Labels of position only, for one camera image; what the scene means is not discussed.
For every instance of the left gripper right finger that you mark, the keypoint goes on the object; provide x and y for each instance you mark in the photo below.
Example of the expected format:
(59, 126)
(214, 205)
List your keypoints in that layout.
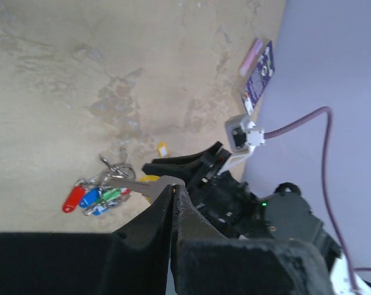
(206, 262)

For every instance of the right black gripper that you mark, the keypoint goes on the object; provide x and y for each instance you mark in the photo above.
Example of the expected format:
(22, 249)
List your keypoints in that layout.
(225, 202)

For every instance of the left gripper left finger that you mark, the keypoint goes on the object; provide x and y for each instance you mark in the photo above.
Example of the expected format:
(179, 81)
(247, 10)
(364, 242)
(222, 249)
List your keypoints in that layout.
(131, 260)

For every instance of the yellow tag key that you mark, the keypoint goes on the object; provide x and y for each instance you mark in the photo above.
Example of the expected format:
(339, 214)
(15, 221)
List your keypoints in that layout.
(150, 189)
(162, 149)

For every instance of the keyring with coloured key tags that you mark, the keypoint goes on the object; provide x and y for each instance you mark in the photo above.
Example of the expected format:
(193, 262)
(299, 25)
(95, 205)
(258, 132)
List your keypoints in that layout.
(95, 195)

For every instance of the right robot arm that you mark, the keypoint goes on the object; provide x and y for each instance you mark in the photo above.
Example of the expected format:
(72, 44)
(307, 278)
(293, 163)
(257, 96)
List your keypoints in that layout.
(288, 216)

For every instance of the purple card package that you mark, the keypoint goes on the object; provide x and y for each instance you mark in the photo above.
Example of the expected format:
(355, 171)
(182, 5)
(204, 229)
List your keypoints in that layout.
(258, 76)

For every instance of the pink marker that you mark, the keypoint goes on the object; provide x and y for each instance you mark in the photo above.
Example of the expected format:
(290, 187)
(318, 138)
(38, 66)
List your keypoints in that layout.
(252, 54)

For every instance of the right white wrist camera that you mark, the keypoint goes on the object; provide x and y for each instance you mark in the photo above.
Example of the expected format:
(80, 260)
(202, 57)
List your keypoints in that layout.
(243, 136)

